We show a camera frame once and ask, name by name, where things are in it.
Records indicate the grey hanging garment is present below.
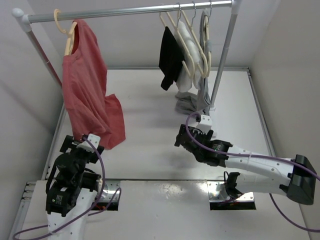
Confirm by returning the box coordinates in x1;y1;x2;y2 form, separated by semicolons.
174;9;215;116

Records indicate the cream hanger with black garment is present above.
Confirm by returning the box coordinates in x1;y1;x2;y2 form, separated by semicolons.
166;2;195;79

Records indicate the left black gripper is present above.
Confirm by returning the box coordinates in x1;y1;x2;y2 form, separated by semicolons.
62;134;104;183

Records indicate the peach plastic hanger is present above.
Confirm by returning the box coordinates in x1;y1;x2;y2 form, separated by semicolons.
53;9;77;56

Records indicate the white metal clothes rack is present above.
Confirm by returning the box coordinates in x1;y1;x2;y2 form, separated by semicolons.
11;0;242;110

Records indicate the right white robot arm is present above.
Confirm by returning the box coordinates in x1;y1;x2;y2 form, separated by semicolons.
174;124;317;206

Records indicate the cream hanger with white garment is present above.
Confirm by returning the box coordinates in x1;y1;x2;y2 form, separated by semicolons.
175;5;209;79

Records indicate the cream hanger with grey garment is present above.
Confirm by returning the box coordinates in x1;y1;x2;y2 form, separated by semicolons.
199;8;212;78

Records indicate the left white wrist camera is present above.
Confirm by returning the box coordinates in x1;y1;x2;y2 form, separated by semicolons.
76;133;101;153

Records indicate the black hanging garment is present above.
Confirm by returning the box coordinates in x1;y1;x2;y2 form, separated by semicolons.
158;26;185;91

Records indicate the white hanging garment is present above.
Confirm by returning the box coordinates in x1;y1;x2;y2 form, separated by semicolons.
174;20;204;93

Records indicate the red t shirt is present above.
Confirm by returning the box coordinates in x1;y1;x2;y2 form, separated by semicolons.
62;19;126;150

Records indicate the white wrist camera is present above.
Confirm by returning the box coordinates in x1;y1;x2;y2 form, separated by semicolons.
195;114;213;133
76;133;101;153

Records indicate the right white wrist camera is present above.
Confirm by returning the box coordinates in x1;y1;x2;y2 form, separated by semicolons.
195;114;213;133

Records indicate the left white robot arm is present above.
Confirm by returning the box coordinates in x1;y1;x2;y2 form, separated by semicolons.
45;134;105;240

